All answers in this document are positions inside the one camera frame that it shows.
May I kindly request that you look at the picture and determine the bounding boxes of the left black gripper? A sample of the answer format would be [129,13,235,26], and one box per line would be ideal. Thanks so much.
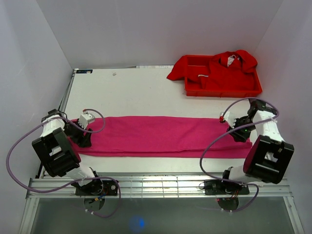
[63,118,93,148]

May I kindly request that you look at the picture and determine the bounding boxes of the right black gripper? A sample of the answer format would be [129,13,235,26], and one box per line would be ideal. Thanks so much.
[226,117,256,143]

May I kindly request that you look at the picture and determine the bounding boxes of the pink trousers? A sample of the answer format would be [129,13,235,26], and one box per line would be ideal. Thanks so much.
[69,116,253,158]

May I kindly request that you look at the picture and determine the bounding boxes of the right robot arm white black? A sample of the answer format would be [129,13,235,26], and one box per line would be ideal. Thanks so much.
[219,99,294,194]

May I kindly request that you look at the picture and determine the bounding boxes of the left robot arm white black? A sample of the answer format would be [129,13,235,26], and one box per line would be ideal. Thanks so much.
[32,109,104,195]

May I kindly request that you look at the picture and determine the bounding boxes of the red trousers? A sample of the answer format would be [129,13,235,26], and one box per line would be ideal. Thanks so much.
[167,50,258,91]

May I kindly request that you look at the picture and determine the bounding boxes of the red plastic bin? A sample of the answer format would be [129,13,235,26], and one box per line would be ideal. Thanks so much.
[183,54,263,99]

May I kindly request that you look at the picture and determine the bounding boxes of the blue label sticker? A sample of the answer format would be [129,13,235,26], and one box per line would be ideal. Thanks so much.
[76,69,93,74]

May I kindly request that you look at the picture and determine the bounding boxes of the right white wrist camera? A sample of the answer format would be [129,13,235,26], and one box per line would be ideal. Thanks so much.
[219,112,236,128]

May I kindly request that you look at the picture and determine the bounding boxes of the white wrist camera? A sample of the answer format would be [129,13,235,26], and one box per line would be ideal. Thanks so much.
[219,112,236,128]
[78,111,96,129]

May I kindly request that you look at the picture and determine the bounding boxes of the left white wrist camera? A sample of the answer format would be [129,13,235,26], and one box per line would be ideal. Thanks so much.
[78,111,96,129]

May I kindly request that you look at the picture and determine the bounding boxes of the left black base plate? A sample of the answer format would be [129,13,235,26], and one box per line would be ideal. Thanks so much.
[72,179,118,196]

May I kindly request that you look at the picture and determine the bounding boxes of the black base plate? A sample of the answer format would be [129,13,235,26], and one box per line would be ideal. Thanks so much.
[72,179,118,196]
[204,179,250,195]

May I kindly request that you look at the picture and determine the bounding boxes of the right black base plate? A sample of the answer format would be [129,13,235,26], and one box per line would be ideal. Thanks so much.
[204,179,250,195]

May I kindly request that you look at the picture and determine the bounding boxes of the aluminium rail frame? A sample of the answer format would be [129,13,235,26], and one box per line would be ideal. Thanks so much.
[19,174,304,234]

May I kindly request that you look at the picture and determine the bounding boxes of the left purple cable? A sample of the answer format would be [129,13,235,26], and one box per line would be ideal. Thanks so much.
[6,108,122,218]

